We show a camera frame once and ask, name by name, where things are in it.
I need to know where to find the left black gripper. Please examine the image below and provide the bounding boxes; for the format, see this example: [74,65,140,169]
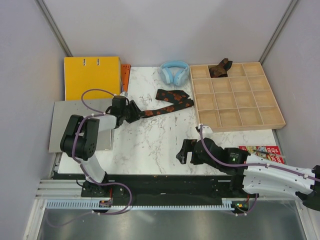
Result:
[121,100,146,124]

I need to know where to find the black orange floral tie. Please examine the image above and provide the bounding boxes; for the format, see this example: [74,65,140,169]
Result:
[139,89,195,119]

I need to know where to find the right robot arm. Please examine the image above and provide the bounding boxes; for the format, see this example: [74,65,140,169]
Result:
[176,137,320,211]

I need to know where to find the orange perforated board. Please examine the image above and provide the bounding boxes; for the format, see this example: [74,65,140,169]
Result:
[121,64,131,92]

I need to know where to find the light blue headphones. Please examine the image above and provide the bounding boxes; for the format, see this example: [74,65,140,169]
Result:
[159,60,190,87]

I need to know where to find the wooden compartment tray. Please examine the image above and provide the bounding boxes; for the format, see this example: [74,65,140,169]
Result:
[190,62,286,132]

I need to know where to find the red treehouse book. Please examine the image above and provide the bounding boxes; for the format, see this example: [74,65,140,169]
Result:
[238,145,285,164]

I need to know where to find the brown rolled tie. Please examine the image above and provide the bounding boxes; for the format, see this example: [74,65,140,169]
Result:
[209,58,233,78]

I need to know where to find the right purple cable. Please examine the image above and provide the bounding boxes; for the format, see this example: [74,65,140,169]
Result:
[198,123,320,217]

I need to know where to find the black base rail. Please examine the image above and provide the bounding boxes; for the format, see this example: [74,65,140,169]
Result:
[67,174,256,206]

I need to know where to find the yellow ring binder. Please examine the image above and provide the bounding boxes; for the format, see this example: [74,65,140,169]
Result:
[64,56,122,101]

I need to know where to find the white cable duct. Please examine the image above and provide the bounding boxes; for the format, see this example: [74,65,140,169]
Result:
[46,199,248,211]

